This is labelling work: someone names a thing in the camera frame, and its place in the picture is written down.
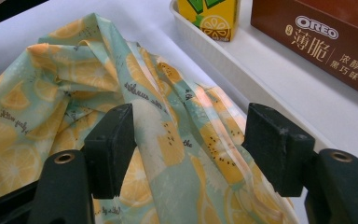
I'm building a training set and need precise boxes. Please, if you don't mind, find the lemon print fabric bag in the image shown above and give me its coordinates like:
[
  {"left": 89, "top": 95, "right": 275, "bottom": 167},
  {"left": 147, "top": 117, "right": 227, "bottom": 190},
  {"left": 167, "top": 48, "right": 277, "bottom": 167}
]
[{"left": 0, "top": 12, "right": 299, "bottom": 224}]

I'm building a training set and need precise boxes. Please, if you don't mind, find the brown biscuit box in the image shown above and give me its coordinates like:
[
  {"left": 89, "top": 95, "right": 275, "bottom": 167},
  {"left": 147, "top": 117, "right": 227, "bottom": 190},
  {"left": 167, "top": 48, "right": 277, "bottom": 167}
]
[{"left": 250, "top": 0, "right": 358, "bottom": 103}]

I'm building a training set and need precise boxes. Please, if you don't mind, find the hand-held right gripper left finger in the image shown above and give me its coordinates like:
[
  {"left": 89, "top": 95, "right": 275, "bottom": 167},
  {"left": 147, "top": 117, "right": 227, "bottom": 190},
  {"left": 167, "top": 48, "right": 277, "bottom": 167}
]
[{"left": 83, "top": 103, "right": 137, "bottom": 200}]

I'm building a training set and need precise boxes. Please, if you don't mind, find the yellow drink carton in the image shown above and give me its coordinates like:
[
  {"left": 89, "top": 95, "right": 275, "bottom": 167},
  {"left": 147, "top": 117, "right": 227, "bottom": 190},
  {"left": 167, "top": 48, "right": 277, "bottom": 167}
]
[{"left": 176, "top": 0, "right": 241, "bottom": 43}]

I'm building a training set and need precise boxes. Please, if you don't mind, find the white plastic tray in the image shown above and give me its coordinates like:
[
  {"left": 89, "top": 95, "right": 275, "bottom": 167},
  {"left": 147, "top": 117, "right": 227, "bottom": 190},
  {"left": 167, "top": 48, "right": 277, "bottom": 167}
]
[{"left": 169, "top": 0, "right": 358, "bottom": 178}]

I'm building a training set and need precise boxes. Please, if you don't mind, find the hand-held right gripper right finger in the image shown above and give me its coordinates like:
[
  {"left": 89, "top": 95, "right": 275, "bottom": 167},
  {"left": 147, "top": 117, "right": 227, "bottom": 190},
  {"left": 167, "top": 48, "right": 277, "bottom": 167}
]
[{"left": 241, "top": 102, "right": 316, "bottom": 198}]

